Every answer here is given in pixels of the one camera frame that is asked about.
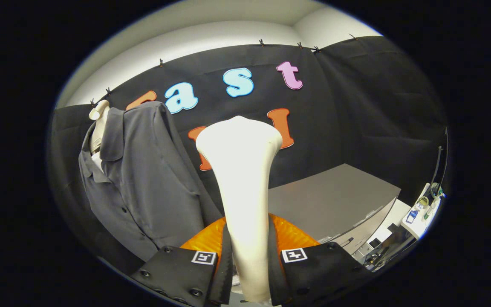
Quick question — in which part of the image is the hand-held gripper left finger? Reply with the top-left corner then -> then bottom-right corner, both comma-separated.
130,217 -> 234,307

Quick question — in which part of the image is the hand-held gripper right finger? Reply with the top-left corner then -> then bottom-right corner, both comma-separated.
267,213 -> 372,307

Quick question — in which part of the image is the grey button shirt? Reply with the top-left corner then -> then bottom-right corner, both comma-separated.
78,101 -> 225,263

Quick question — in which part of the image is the white garment steamer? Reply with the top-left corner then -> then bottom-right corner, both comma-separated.
195,115 -> 283,303

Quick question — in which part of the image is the grey cabinet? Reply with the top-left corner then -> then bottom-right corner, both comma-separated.
267,163 -> 401,256

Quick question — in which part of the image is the white low shelf unit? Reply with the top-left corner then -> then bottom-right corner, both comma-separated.
365,199 -> 412,252

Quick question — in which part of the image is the white cluttered desk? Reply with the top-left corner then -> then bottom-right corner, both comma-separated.
401,181 -> 444,239

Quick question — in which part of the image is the white mannequin torso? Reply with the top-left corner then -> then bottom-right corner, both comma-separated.
89,99 -> 110,171

